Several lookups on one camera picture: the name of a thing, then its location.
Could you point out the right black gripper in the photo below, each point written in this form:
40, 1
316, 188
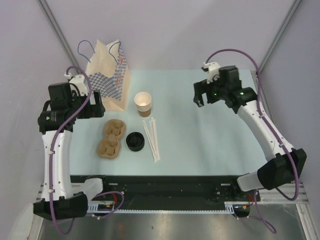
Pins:
201, 87

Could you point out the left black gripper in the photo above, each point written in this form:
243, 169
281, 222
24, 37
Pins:
93, 110

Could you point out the checkered paper takeout bag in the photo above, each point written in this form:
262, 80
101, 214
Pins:
109, 74

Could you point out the stack of paper cups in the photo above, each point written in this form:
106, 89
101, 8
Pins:
143, 102

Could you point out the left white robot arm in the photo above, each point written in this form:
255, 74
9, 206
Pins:
66, 104

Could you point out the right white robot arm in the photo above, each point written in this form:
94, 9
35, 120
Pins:
284, 162

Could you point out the brown cardboard cup carrier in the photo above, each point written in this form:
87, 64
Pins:
110, 146

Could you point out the stack of black lids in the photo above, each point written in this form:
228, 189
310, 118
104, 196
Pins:
135, 141

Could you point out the wrapped straw left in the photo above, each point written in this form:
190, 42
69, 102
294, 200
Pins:
149, 138

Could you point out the wrapped straw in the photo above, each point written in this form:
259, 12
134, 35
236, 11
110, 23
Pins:
155, 138
149, 138

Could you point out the wrapped straw right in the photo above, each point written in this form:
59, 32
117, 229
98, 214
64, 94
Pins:
155, 138

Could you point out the wrapped straw middle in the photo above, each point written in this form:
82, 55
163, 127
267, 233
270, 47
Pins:
153, 139

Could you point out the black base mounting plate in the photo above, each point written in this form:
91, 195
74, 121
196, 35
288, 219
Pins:
175, 189

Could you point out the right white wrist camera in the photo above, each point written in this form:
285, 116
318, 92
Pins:
212, 70

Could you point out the white cable duct rail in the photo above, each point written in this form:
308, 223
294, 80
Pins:
100, 209

